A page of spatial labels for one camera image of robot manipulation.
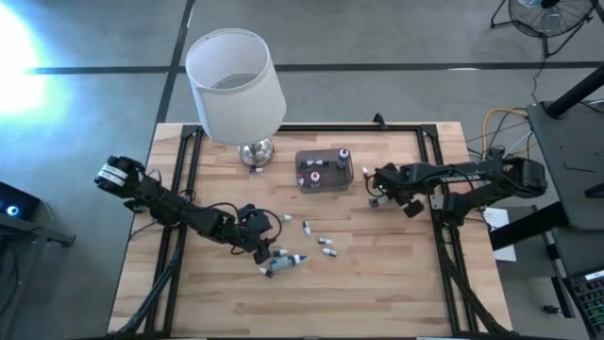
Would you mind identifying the black hex key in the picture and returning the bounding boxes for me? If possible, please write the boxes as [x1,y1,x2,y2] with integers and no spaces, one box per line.
[562,161,598,175]

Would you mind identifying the black backlit keyboard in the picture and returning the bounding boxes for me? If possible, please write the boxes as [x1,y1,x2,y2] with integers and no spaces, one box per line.
[563,268,604,339]

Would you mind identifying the black floor fan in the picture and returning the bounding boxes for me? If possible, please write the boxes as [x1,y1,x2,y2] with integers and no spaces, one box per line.
[489,0,599,60]

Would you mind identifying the black pole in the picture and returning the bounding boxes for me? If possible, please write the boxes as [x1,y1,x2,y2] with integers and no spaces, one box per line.
[546,65,604,119]

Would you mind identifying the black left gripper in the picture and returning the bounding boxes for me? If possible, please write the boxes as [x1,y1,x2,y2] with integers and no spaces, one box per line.
[230,203,280,265]

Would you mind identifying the white paper sheet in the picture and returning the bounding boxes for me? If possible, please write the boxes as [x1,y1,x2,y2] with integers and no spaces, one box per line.
[483,207,511,230]
[493,245,518,264]

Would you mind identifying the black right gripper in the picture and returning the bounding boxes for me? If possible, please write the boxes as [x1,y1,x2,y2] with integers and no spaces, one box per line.
[372,162,427,219]

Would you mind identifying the yellow cable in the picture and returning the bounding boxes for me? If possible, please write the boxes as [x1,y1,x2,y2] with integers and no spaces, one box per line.
[480,107,539,164]

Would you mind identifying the grey translucent plastic bin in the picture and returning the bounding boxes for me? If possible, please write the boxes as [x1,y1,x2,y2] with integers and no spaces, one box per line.
[294,147,356,195]

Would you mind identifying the grey side desk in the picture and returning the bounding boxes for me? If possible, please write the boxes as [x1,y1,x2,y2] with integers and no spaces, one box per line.
[526,101,604,232]

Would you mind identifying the black computer with blue light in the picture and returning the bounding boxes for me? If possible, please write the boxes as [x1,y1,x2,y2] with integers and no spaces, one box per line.
[0,181,42,223]

